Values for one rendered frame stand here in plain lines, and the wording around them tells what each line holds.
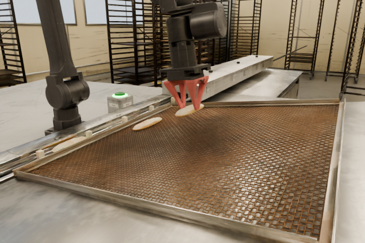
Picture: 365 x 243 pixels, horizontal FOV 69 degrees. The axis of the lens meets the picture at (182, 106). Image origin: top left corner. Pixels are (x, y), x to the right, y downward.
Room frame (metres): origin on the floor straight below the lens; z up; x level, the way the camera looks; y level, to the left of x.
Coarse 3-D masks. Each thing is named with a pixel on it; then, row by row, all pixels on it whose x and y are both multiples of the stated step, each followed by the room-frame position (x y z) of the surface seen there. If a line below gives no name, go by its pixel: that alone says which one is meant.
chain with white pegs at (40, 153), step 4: (300, 48) 3.84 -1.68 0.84; (292, 52) 3.29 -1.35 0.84; (280, 56) 2.78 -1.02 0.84; (172, 100) 1.03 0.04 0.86; (152, 108) 0.91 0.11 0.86; (124, 116) 0.80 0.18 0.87; (124, 120) 0.79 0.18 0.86; (88, 132) 0.67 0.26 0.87; (88, 136) 0.67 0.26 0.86; (36, 152) 0.55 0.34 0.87; (40, 152) 0.55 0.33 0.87; (36, 156) 0.55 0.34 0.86; (40, 156) 0.55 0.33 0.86
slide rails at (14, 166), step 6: (180, 96) 1.13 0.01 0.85; (168, 102) 1.03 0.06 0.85; (138, 114) 0.87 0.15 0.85; (120, 120) 0.81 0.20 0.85; (108, 126) 0.76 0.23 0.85; (114, 126) 0.77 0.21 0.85; (96, 132) 0.71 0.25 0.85; (48, 150) 0.60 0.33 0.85; (18, 162) 0.54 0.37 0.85; (24, 162) 0.54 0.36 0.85; (6, 168) 0.51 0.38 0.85; (12, 168) 0.51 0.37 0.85; (0, 174) 0.49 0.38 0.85
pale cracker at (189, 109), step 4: (192, 104) 0.61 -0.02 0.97; (200, 104) 0.61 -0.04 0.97; (184, 108) 0.57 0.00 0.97; (188, 108) 0.57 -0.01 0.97; (192, 108) 0.57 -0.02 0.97; (200, 108) 0.59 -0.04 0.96; (180, 112) 0.55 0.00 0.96; (184, 112) 0.55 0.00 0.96; (188, 112) 0.55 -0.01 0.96; (192, 112) 0.56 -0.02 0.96; (176, 116) 0.55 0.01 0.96; (180, 116) 0.54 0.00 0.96
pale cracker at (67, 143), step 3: (72, 138) 0.65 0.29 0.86; (75, 138) 0.65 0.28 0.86; (78, 138) 0.65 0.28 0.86; (81, 138) 0.65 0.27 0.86; (84, 138) 0.65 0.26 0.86; (66, 141) 0.63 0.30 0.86; (69, 141) 0.63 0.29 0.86; (72, 141) 0.63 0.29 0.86; (75, 141) 0.63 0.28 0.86; (78, 141) 0.63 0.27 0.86; (60, 144) 0.61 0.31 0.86; (63, 144) 0.61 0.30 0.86; (66, 144) 0.61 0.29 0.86; (69, 144) 0.61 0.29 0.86; (54, 147) 0.60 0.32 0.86; (57, 147) 0.60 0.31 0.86; (60, 147) 0.60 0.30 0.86; (63, 147) 0.60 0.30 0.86; (54, 150) 0.59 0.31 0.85; (57, 150) 0.59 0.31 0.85
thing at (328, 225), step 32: (128, 128) 0.64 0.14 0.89; (192, 128) 0.56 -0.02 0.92; (256, 128) 0.50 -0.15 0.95; (288, 128) 0.47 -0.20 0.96; (320, 128) 0.45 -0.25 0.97; (64, 160) 0.47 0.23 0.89; (96, 160) 0.44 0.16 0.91; (160, 160) 0.41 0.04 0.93; (192, 160) 0.38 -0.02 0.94; (224, 160) 0.37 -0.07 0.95; (320, 160) 0.33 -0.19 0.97; (96, 192) 0.30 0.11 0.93; (160, 192) 0.30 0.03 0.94; (192, 192) 0.29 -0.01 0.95; (256, 192) 0.27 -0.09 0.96; (288, 192) 0.26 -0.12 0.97; (224, 224) 0.21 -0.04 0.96; (256, 224) 0.21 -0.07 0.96; (320, 224) 0.20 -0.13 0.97
